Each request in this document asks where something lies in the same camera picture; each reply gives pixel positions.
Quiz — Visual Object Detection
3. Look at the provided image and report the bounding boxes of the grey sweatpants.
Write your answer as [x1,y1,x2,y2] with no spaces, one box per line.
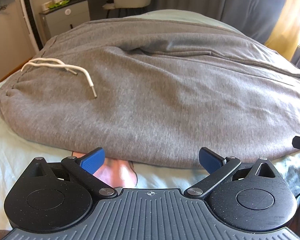
[0,18,300,168]

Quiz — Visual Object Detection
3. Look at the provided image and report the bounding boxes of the yellow curtain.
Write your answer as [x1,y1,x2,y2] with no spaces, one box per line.
[264,0,300,61]

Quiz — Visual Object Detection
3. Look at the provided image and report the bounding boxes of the grey curtain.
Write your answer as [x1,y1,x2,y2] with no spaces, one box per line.
[150,0,300,68]

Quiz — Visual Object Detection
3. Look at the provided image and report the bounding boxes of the grey bedside cabinet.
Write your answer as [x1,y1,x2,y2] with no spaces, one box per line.
[39,0,90,43]

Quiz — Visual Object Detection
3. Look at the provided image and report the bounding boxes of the white tower fan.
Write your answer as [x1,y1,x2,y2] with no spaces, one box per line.
[18,0,43,53]

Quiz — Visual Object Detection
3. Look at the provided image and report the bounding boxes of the white drawstring cord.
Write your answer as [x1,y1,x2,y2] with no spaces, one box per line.
[20,57,98,99]

